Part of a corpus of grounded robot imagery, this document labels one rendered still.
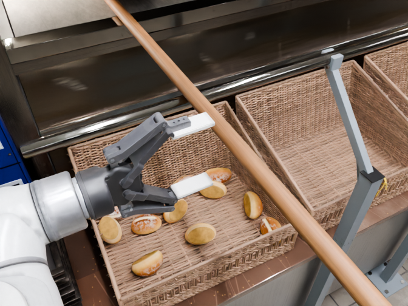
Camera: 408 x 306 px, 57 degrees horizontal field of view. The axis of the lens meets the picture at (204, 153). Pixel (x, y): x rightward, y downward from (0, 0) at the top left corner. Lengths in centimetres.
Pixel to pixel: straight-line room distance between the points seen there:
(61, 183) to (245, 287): 76
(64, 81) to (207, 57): 44
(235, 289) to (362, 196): 45
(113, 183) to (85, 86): 60
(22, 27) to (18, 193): 67
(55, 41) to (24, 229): 62
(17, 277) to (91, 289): 73
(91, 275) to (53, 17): 75
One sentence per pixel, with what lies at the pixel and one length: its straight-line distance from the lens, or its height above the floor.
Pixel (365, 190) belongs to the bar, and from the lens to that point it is 102.
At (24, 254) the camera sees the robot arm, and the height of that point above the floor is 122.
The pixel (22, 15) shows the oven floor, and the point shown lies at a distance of 121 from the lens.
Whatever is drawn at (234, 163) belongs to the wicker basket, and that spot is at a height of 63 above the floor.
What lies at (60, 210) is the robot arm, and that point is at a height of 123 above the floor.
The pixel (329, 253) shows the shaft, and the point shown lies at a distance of 52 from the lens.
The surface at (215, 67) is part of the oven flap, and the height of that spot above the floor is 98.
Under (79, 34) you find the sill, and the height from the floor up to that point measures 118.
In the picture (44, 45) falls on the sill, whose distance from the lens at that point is 105.
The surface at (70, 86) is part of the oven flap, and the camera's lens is 113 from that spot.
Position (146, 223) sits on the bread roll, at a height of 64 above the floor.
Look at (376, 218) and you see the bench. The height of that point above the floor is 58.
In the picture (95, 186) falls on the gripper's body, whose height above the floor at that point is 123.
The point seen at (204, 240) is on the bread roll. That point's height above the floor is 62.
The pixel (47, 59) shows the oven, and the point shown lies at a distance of 107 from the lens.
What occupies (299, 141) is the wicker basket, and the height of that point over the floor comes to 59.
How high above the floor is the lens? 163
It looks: 44 degrees down
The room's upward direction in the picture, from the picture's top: straight up
